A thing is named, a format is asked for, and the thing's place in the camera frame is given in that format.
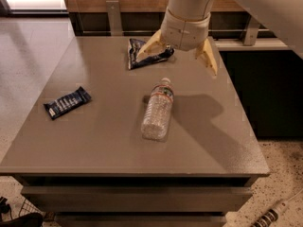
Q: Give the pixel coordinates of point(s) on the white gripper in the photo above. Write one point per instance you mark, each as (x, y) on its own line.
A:
(186, 32)

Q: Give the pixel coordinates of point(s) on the clear plastic water bottle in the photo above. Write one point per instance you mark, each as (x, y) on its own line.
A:
(156, 119)

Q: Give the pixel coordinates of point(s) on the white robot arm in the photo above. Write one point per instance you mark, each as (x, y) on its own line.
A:
(283, 17)

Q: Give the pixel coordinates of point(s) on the crumpled blue chip bag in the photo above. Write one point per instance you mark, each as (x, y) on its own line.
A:
(134, 61)

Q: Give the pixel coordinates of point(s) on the grey drawer cabinet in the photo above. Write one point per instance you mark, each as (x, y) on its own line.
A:
(93, 168)

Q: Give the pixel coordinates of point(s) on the dark blue snack bar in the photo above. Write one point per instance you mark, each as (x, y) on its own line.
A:
(67, 103)

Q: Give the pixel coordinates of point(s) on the white power strip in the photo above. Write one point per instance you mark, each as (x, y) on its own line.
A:
(273, 214)

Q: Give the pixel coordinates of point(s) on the black object bottom left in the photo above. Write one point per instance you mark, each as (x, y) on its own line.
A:
(27, 220)

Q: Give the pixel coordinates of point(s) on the right metal bracket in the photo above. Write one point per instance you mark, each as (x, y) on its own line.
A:
(251, 32)

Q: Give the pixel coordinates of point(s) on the metal bracket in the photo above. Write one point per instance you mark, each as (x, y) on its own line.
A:
(114, 17)
(251, 32)

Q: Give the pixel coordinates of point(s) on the left metal bracket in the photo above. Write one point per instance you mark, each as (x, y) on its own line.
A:
(114, 17)

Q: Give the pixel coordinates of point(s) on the wire basket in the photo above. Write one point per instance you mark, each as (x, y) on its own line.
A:
(28, 208)

